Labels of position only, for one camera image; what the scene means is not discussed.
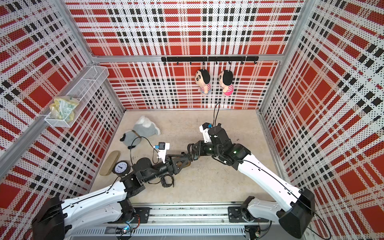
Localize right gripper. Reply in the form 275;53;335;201
192;140;223;157

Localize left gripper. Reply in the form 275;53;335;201
143;153;189;183

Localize wooden watch stand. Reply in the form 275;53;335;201
176;158;191;169

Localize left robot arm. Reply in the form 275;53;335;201
32;154;192;240

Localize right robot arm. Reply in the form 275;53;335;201
192;123;315;239

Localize grey plush toy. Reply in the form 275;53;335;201
120;116;161;149

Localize black round alarm clock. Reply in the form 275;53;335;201
112;161;131;178

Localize oval wooden tray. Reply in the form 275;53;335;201
99;151;121;176

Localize doll with striped shirt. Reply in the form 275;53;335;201
194;69;211;95

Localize doll with pink shirt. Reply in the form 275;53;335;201
219;70;234;96

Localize yellow green snack packet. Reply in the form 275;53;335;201
50;96;80;123

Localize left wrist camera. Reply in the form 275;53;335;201
154;142;170;163

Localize black hook rail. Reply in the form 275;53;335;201
161;56;260;63

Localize white wire basket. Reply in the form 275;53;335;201
45;66;109;128

